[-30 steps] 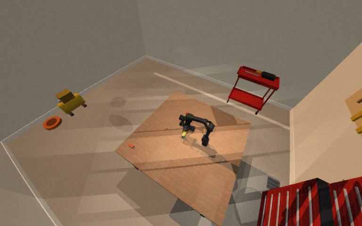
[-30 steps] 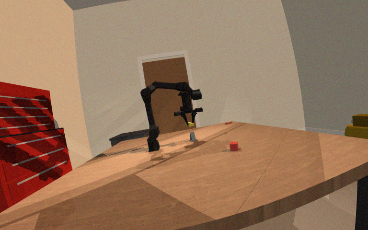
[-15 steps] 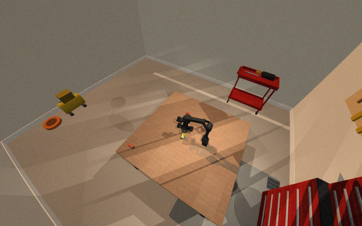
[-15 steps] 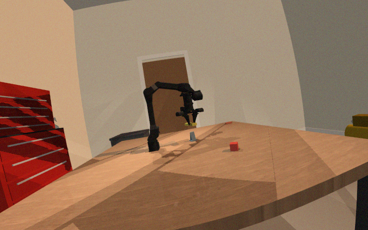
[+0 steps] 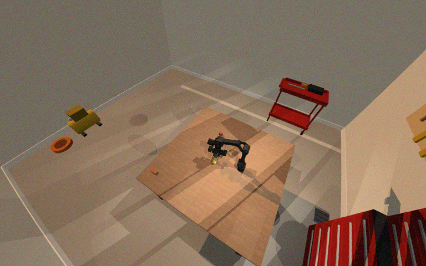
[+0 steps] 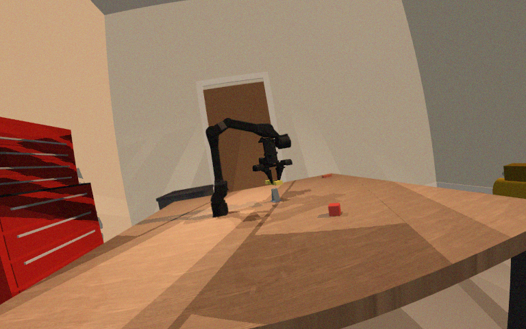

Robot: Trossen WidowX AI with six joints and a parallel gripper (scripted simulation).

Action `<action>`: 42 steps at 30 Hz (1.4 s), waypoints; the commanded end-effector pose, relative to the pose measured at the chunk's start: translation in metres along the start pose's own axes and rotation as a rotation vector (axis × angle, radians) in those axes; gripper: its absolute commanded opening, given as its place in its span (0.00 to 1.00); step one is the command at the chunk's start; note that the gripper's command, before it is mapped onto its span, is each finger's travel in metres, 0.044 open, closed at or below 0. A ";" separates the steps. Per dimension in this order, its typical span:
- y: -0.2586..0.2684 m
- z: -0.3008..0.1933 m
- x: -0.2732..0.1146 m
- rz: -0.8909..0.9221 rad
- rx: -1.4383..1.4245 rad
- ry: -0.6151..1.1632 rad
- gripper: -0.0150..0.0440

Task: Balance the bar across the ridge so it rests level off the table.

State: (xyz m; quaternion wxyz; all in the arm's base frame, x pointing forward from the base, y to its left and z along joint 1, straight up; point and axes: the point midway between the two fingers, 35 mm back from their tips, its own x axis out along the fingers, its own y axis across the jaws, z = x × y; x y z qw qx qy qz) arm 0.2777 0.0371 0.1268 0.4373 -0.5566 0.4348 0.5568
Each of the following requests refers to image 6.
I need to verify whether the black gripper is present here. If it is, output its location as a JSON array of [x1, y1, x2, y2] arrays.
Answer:
[[253, 150, 292, 184]]

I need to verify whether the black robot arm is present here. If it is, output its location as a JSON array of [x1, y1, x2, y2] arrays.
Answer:
[[206, 118, 291, 217]]

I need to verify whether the yellow bar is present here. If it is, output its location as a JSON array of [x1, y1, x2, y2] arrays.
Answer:
[[265, 180, 283, 186]]

